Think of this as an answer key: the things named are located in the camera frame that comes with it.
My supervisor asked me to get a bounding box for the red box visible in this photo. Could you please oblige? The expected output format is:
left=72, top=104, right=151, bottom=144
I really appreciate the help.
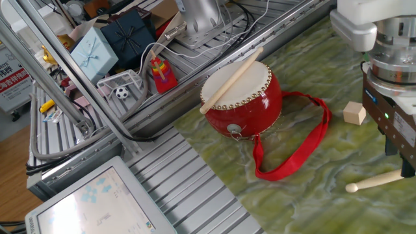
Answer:
left=155, top=18, right=173, bottom=40

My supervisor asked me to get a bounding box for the yellow handled tool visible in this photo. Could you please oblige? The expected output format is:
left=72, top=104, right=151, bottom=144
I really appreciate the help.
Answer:
left=39, top=99, right=56, bottom=114

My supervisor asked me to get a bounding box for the navy gift box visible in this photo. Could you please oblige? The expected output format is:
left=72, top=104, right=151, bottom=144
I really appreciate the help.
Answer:
left=99, top=8, right=156, bottom=69

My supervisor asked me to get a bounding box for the brown box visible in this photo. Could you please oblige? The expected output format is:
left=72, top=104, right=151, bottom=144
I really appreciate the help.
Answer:
left=83, top=0, right=111, bottom=19

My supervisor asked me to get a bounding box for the red drum with white head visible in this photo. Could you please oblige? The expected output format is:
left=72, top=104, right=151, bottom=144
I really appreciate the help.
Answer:
left=200, top=60, right=283, bottom=142

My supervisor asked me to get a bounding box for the dark maroon box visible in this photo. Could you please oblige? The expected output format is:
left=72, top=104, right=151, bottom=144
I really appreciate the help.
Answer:
left=107, top=5, right=153, bottom=23

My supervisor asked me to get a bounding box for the grey Schunk gripper body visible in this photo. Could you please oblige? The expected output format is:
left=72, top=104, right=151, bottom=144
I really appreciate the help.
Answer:
left=361, top=70, right=416, bottom=170

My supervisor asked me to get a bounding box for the slim aluminium frame post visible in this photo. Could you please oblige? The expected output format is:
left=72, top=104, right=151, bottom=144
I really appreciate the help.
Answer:
left=6, top=0, right=144, bottom=157

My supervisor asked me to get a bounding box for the wooden drumstick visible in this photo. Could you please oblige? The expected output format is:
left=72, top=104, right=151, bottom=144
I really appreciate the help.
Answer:
left=199, top=46, right=265, bottom=115
left=344, top=168, right=406, bottom=194

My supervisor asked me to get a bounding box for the white round device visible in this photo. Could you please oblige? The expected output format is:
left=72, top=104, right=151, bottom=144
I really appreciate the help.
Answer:
left=63, top=0, right=85, bottom=19

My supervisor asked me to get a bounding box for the pink plastic piece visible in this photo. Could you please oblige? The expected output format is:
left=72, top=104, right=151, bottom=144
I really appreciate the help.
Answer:
left=64, top=83, right=113, bottom=110

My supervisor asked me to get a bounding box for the silver metal pedestal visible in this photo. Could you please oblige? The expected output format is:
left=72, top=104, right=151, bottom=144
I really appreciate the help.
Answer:
left=164, top=0, right=244, bottom=50

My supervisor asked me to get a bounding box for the light blue gift box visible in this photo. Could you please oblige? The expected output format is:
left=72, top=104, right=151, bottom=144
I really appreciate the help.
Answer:
left=70, top=26, right=120, bottom=85

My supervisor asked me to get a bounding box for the white cable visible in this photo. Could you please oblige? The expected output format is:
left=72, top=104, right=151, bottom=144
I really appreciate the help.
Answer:
left=138, top=0, right=271, bottom=75

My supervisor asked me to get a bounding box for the white mini soccer goal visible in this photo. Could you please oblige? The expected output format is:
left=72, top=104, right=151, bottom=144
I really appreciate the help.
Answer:
left=96, top=69, right=144, bottom=100

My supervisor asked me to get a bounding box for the thick aluminium frame post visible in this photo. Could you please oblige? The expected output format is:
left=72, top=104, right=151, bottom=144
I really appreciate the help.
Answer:
left=0, top=18, right=95, bottom=137

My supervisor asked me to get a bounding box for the grey corrugated hose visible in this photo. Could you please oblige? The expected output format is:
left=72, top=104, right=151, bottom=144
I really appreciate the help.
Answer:
left=29, top=42, right=153, bottom=161

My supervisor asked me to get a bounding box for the red drum strap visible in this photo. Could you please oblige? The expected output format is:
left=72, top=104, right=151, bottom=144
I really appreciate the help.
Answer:
left=252, top=90, right=333, bottom=182

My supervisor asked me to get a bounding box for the white red sign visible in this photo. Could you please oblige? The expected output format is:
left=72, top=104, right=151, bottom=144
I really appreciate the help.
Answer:
left=0, top=45, right=33, bottom=114

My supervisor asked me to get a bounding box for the small soccer ball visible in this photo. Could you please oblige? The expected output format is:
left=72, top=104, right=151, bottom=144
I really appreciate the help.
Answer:
left=115, top=86, right=129, bottom=100

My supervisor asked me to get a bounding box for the small wooden cube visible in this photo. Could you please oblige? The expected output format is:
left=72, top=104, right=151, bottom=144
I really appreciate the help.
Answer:
left=343, top=101, right=367, bottom=126

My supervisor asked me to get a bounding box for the black cable bundle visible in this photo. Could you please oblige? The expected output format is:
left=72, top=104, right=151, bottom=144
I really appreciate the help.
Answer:
left=191, top=0, right=258, bottom=69
left=25, top=152, right=79, bottom=176

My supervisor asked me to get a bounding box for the small white blue packet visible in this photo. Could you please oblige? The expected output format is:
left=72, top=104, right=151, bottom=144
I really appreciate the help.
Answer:
left=42, top=109, right=63, bottom=124

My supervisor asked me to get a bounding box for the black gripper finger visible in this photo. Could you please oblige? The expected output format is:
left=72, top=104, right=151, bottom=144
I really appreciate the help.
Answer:
left=384, top=136, right=399, bottom=157
left=400, top=154, right=416, bottom=179

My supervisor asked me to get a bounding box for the rainbow ring stacking toy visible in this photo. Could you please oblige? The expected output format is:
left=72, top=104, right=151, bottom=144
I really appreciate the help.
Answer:
left=149, top=49, right=179, bottom=95

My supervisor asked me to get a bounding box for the brown cardboard sheet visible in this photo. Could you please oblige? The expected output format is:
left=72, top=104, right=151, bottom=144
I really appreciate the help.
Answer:
left=148, top=0, right=180, bottom=30

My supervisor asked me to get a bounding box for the gold figurine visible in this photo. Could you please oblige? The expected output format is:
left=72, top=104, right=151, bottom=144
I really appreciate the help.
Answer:
left=40, top=34, right=76, bottom=66

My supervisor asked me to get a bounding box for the white teach pendant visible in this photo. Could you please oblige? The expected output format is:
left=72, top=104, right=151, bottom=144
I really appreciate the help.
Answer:
left=25, top=155, right=178, bottom=234

